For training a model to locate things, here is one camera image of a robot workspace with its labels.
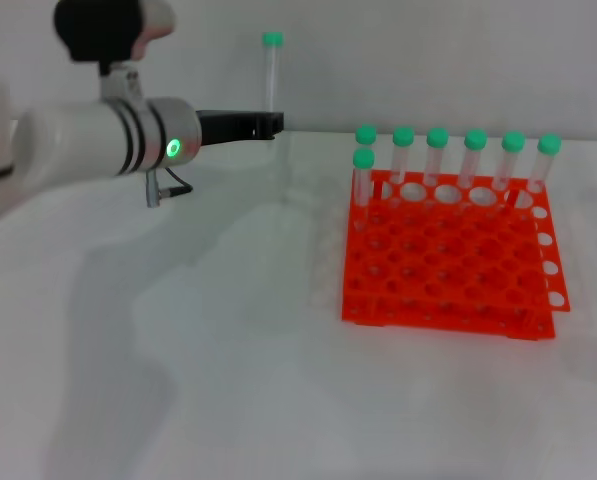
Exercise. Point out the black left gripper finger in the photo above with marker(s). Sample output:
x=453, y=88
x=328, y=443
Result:
x=268, y=120
x=264, y=135

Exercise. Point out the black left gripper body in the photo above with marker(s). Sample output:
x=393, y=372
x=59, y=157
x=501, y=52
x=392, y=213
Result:
x=223, y=126

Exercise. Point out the green capped clear test tube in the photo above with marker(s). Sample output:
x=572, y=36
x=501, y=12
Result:
x=365, y=135
x=512, y=147
x=548, y=150
x=475, y=147
x=364, y=175
x=271, y=75
x=402, y=142
x=436, y=145

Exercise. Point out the orange plastic test tube rack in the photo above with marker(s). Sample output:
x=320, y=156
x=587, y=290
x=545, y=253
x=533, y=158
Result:
x=448, y=270

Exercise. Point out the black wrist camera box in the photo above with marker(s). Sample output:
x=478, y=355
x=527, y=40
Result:
x=98, y=27

